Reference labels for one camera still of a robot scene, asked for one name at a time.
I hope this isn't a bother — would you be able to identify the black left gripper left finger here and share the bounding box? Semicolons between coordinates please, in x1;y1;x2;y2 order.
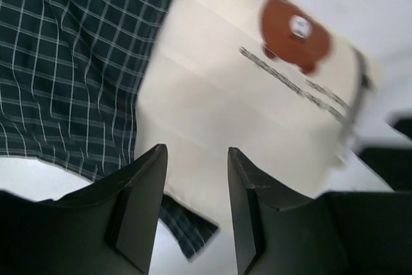
1;144;168;274

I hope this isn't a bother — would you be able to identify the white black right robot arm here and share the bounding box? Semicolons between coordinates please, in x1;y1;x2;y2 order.
355;140;411;191

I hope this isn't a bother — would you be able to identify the cream pillow with bear print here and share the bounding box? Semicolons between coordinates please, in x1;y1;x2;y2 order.
135;0;381;229

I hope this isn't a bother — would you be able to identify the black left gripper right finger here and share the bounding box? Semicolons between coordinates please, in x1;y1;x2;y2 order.
227;147;411;274

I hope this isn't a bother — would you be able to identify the dark grid-pattern pillowcase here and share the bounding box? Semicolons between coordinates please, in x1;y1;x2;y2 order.
0;0;220;261

